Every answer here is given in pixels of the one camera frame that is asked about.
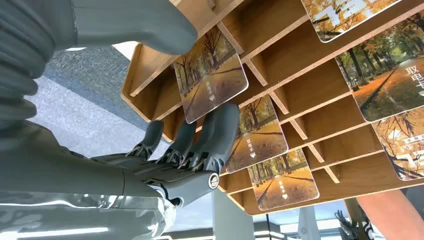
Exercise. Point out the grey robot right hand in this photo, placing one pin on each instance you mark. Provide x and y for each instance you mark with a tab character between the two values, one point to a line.
82	175

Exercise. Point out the autumn trees photo card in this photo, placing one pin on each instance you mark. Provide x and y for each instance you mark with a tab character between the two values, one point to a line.
341	16
212	74
387	73
404	145
260	139
285	182

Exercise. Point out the wooden card rack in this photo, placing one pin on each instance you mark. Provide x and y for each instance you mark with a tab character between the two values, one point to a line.
308	66

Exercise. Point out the ribbed grey right arm sleeve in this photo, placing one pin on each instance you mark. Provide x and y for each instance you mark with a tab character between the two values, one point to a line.
23	49

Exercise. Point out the white pillar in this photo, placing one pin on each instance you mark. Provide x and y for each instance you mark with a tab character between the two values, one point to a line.
230	218

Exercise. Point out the white post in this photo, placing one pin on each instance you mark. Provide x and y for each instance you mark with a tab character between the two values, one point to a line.
308	225

